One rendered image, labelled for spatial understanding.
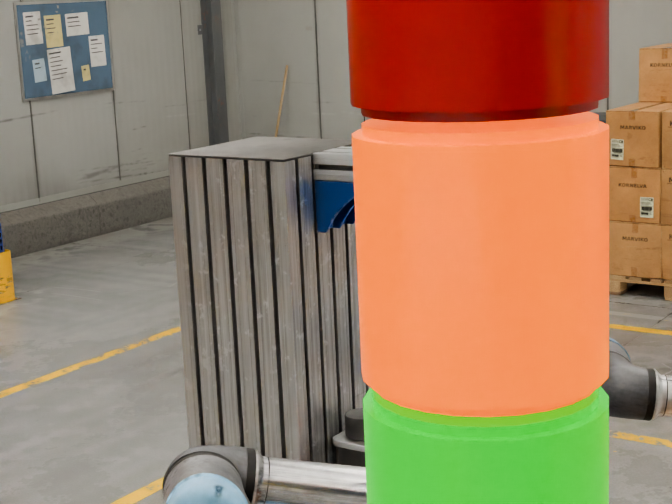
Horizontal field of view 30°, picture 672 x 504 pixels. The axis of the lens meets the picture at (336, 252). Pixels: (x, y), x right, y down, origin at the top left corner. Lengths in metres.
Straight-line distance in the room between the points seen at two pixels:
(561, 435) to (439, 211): 0.05
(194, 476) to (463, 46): 1.57
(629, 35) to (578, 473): 11.75
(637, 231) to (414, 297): 9.01
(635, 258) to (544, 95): 9.05
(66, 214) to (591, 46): 12.03
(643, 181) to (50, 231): 5.69
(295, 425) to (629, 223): 7.26
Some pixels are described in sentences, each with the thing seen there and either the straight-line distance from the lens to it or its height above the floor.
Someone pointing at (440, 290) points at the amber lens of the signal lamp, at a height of 2.24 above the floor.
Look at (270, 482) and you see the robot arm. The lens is 1.91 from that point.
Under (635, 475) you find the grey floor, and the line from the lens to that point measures 6.11.
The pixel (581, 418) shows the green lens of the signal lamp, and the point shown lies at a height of 2.21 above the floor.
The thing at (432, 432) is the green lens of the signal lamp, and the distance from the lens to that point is 0.24.
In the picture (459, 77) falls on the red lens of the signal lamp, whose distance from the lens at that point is 0.22.
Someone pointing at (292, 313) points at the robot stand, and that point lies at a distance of 2.06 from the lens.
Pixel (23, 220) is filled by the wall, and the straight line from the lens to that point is 11.90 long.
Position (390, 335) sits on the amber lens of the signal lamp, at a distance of 0.24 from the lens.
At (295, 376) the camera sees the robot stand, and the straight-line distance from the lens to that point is 2.09.
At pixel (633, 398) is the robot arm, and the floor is 1.54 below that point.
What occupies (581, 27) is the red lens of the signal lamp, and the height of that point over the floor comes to 2.29.
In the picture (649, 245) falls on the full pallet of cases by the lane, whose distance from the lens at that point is 9.22.
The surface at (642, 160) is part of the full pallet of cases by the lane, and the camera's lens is 9.13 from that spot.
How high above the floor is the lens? 2.30
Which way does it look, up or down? 12 degrees down
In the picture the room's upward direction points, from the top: 3 degrees counter-clockwise
